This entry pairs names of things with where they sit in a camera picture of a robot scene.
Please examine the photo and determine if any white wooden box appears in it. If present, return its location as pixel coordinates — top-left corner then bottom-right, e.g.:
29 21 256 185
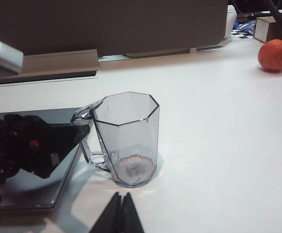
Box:
253 16 282 44

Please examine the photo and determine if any beige fabric desk divider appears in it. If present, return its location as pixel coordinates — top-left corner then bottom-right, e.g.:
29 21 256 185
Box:
0 0 229 56

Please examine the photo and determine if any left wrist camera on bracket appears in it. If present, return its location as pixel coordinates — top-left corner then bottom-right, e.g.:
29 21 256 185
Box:
0 40 24 83

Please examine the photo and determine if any silver Dell laptop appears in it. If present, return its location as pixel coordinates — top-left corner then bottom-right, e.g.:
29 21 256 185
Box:
0 106 91 210

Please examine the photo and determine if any blue checkered cloth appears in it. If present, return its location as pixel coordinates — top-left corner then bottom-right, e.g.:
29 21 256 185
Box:
230 20 257 39

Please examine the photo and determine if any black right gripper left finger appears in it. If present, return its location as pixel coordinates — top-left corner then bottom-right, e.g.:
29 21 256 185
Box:
89 191 123 233

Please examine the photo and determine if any beige cable tray flap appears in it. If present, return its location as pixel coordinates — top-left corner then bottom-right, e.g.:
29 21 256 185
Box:
19 49 99 73

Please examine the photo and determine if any transparent grey octagonal water cup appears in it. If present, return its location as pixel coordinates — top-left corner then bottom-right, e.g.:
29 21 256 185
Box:
70 91 160 188

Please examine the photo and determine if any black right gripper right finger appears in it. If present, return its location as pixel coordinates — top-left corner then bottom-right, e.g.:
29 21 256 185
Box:
123 191 145 233

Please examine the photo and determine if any black thick cable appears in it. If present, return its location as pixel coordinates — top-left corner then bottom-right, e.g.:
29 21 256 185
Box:
267 0 282 43

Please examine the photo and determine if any white plastic bottle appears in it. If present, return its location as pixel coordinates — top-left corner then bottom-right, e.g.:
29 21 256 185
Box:
225 4 237 39

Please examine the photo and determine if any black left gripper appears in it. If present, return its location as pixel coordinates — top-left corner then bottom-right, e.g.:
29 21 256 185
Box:
2 114 91 180

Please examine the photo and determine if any orange fruit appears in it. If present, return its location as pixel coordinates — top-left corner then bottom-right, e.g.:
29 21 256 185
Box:
257 39 282 71

